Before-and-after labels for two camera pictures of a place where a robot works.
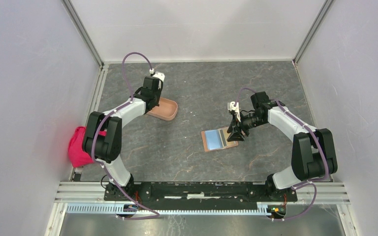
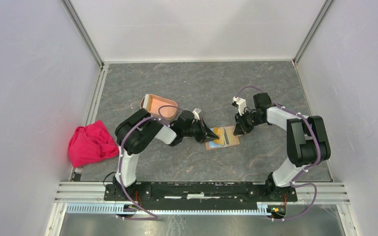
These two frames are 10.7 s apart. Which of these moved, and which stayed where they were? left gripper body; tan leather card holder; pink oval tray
Moved: left gripper body
Stayed: tan leather card holder; pink oval tray
